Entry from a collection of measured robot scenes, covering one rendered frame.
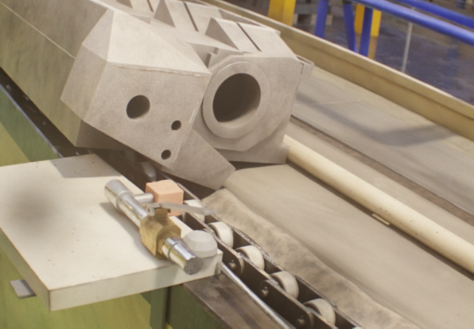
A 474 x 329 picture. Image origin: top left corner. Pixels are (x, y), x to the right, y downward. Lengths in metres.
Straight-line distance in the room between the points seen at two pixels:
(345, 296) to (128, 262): 0.26
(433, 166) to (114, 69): 0.65
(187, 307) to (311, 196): 0.37
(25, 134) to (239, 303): 0.60
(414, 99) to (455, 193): 0.45
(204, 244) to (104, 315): 0.29
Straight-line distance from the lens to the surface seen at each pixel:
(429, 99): 1.60
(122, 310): 0.96
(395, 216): 1.04
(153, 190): 0.86
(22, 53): 1.28
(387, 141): 1.40
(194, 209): 0.70
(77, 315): 1.15
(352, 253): 0.96
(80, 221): 0.84
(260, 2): 6.56
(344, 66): 1.79
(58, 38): 1.12
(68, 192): 0.91
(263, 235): 0.98
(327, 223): 1.03
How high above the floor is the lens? 1.18
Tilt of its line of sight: 19 degrees down
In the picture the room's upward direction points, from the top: 8 degrees clockwise
